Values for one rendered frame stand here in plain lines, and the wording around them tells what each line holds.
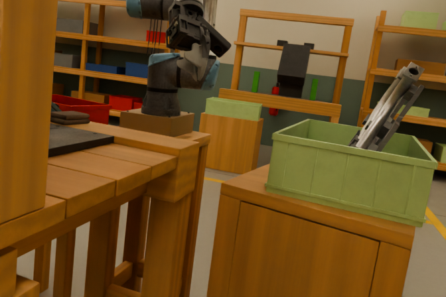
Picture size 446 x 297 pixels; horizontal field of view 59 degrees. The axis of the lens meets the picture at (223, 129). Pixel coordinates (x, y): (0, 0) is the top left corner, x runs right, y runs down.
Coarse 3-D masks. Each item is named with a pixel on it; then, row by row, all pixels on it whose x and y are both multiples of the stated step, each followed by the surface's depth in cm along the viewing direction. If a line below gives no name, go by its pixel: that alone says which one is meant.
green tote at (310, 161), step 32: (288, 128) 124; (320, 128) 163; (352, 128) 159; (288, 160) 108; (320, 160) 105; (352, 160) 102; (384, 160) 99; (416, 160) 96; (288, 192) 109; (320, 192) 106; (352, 192) 103; (384, 192) 100; (416, 192) 97; (416, 224) 98
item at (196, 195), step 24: (192, 192) 159; (144, 216) 171; (192, 216) 160; (96, 240) 147; (144, 240) 175; (192, 240) 164; (96, 264) 148; (120, 264) 169; (192, 264) 169; (96, 288) 150; (120, 288) 151
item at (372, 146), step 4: (368, 124) 113; (384, 124) 110; (388, 124) 110; (392, 124) 110; (384, 128) 110; (388, 128) 109; (380, 132) 112; (384, 132) 111; (376, 136) 114; (380, 136) 113; (372, 144) 105; (368, 148) 104; (372, 148) 104; (376, 148) 105
